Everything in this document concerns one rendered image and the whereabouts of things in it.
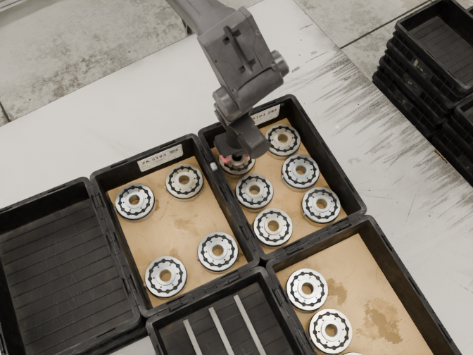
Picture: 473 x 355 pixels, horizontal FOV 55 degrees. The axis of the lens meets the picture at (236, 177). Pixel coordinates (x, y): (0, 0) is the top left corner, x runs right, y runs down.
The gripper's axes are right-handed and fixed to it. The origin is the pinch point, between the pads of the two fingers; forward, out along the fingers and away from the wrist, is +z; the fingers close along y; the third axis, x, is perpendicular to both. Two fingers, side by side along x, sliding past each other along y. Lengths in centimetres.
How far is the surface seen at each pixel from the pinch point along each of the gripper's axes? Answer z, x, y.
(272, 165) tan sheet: 4.0, -4.4, 9.3
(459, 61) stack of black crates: 34, 24, 113
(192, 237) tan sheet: 5.1, -15.0, -19.1
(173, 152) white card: -2.1, 7.0, -15.6
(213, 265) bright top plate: 2.5, -24.9, -17.2
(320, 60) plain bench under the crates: 15, 32, 48
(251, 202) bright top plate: 1.7, -13.4, -1.4
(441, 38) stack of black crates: 34, 37, 113
